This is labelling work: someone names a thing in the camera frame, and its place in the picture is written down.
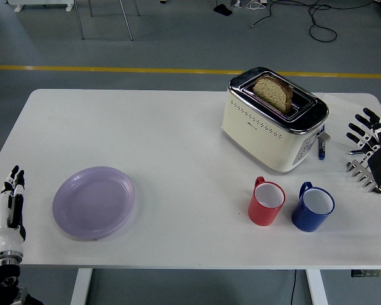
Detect cream and chrome toaster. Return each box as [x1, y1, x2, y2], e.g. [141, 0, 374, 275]
[221, 65, 331, 175]

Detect black floor pedal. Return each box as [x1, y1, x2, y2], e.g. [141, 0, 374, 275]
[213, 3, 233, 17]

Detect black table control panel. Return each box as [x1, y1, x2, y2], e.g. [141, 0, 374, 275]
[351, 269, 381, 279]

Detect thin black hanging cable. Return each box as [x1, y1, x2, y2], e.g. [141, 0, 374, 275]
[287, 269, 298, 305]

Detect silver metal toast rack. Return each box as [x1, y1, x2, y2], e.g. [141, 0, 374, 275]
[345, 157, 381, 194]

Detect blue enamel mug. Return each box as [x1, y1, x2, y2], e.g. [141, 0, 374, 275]
[291, 181, 335, 233]

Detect brown bread slice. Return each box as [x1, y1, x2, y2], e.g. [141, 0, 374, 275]
[252, 75, 293, 114]

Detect purple plastic plate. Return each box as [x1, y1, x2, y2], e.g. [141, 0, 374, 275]
[52, 166, 136, 241]

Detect red enamel mug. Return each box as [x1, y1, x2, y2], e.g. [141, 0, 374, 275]
[248, 176, 286, 227]

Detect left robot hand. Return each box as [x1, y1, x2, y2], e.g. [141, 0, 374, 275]
[0, 164, 28, 255]

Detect white table leg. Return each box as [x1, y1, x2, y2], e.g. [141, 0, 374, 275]
[305, 269, 330, 305]
[69, 268, 93, 305]

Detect white furniture base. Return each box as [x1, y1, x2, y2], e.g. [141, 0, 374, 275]
[5, 0, 76, 13]

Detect blue marker pen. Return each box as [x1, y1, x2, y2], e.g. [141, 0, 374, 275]
[317, 124, 327, 161]

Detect grey metal frame legs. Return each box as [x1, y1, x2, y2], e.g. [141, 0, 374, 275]
[73, 0, 141, 41]

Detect white paper sheet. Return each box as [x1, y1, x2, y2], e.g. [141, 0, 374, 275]
[320, 93, 368, 149]

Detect black floor cable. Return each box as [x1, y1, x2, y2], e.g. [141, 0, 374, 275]
[250, 0, 378, 42]

